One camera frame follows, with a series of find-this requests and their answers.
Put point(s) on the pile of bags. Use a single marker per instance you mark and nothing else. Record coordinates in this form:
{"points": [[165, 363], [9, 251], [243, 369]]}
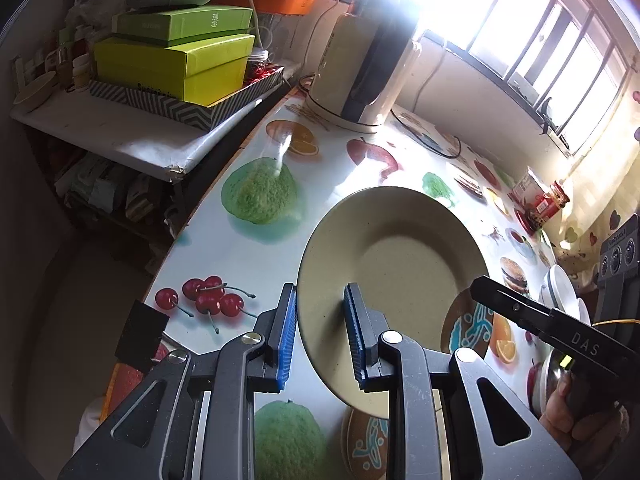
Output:
{"points": [[105, 190]]}

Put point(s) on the black square block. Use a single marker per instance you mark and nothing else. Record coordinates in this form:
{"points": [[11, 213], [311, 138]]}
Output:
{"points": [[142, 335]]}

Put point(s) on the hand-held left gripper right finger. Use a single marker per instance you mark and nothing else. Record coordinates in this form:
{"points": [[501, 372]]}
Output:
{"points": [[354, 345]]}

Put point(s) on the person's right hand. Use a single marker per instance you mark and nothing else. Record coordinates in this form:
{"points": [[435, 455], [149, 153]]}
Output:
{"points": [[580, 435]]}

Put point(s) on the small beige dish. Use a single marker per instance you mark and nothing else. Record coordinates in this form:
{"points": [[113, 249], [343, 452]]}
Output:
{"points": [[34, 94]]}

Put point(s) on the glass jar with red contents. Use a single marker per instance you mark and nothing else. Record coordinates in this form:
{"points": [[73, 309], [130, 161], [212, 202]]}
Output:
{"points": [[257, 65]]}

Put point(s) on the flat green box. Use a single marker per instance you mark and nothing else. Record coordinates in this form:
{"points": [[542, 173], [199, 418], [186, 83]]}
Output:
{"points": [[175, 25]]}

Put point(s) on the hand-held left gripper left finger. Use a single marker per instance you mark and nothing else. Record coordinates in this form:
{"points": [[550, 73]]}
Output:
{"points": [[284, 345]]}

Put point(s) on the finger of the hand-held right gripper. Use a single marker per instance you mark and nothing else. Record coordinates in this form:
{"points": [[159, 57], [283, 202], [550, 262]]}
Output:
{"points": [[505, 305]]}

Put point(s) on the white side table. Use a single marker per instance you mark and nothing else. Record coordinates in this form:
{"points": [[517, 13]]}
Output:
{"points": [[100, 130]]}

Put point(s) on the beige plate with blue pattern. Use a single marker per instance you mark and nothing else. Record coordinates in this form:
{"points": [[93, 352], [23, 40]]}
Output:
{"points": [[470, 332], [400, 270]]}

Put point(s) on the fruit print tablecloth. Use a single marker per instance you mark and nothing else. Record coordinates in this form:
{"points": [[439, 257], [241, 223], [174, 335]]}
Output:
{"points": [[260, 255]]}

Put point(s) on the red chilli sauce jar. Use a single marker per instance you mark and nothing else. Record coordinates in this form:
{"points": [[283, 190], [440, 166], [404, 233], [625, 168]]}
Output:
{"points": [[547, 205]]}

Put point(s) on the cream heart print curtain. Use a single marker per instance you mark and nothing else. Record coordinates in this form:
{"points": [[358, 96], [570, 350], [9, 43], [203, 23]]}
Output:
{"points": [[600, 200]]}

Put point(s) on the window with metal bars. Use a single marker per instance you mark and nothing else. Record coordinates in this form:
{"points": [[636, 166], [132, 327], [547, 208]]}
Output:
{"points": [[550, 35]]}

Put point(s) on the chevron pattern tray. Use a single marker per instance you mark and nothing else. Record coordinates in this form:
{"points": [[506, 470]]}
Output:
{"points": [[190, 116]]}

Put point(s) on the row of small bottles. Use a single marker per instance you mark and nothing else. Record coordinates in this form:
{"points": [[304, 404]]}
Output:
{"points": [[65, 60]]}

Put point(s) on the lime green cardboard box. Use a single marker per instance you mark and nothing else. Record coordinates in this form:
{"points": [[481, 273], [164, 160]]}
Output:
{"points": [[150, 65]]}

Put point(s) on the cream electric kettle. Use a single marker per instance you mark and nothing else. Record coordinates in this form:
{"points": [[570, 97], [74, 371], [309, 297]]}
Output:
{"points": [[340, 60]]}

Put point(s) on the white and red container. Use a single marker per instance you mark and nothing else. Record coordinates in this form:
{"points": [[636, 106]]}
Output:
{"points": [[525, 190]]}

